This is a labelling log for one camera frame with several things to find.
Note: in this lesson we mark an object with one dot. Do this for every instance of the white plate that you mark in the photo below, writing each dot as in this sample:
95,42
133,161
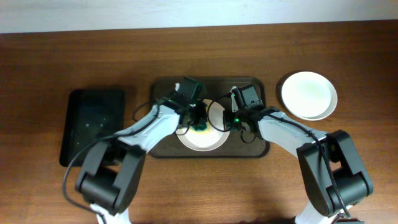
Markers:
312,112
210,137

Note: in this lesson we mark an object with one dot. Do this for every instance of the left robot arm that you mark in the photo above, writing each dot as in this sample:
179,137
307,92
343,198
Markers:
112,168

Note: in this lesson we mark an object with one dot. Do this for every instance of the brown serving tray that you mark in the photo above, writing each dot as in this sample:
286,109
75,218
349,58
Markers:
235,146

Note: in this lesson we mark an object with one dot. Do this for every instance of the green and yellow sponge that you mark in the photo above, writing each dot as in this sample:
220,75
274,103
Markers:
200,125

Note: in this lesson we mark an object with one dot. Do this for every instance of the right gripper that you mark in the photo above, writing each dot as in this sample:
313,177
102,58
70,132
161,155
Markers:
229,125

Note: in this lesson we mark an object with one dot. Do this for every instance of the pale blue plate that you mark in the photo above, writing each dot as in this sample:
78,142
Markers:
307,88

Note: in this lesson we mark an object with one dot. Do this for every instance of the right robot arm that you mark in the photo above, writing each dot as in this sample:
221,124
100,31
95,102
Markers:
333,173

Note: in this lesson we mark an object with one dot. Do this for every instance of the white plate top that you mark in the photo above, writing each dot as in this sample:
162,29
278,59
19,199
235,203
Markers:
210,137

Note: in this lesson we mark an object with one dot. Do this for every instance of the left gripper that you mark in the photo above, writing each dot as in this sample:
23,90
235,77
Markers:
199,116

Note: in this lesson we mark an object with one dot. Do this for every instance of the black rectangular tray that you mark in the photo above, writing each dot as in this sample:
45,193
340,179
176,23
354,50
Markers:
91,114

